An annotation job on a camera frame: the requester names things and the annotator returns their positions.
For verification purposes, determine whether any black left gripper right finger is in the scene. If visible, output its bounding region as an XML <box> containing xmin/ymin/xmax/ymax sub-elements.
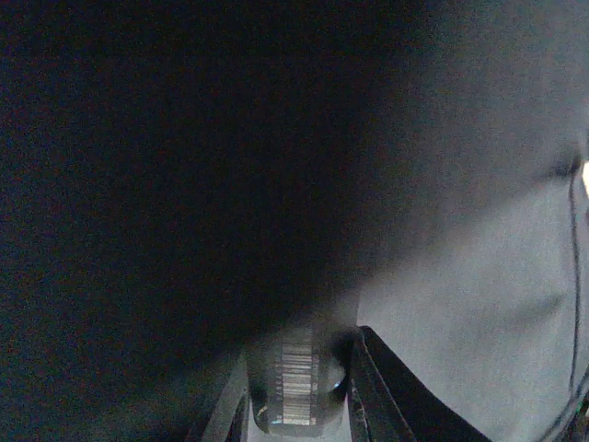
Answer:
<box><xmin>347</xmin><ymin>326</ymin><xmax>488</xmax><ymax>442</ymax></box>

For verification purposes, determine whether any black student backpack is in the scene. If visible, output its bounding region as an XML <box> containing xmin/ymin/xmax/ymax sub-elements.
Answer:
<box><xmin>0</xmin><ymin>0</ymin><xmax>589</xmax><ymax>442</ymax></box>

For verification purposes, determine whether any green black highlighter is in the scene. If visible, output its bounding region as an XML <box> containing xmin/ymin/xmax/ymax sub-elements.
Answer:
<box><xmin>247</xmin><ymin>297</ymin><xmax>358</xmax><ymax>441</ymax></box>

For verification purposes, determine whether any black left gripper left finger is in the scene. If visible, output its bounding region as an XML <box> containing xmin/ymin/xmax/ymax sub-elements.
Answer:
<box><xmin>184</xmin><ymin>354</ymin><xmax>250</xmax><ymax>442</ymax></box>

